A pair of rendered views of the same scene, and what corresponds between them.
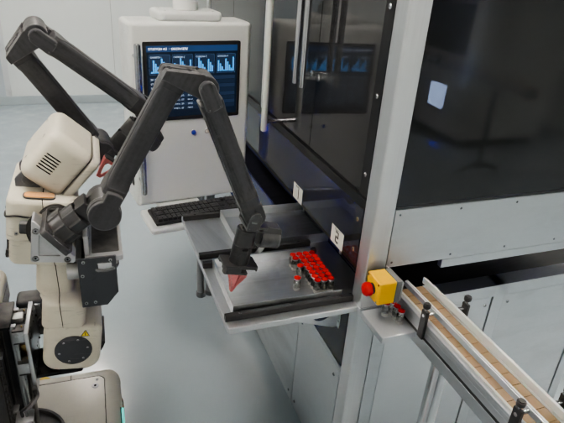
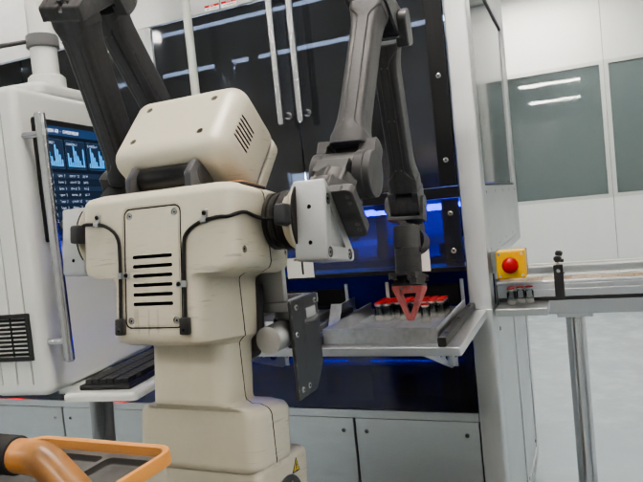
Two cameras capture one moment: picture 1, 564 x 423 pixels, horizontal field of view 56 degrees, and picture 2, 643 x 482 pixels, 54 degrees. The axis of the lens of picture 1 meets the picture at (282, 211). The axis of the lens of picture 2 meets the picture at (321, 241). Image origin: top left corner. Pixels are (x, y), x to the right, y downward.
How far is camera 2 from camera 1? 1.45 m
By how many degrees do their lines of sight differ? 50
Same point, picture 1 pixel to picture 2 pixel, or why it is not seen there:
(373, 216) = (480, 191)
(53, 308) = (266, 419)
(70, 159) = (260, 129)
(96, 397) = not seen: outside the picture
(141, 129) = (372, 56)
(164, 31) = (52, 106)
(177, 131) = not seen: hidden behind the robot
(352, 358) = (498, 382)
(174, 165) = (83, 314)
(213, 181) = not seen: hidden behind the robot
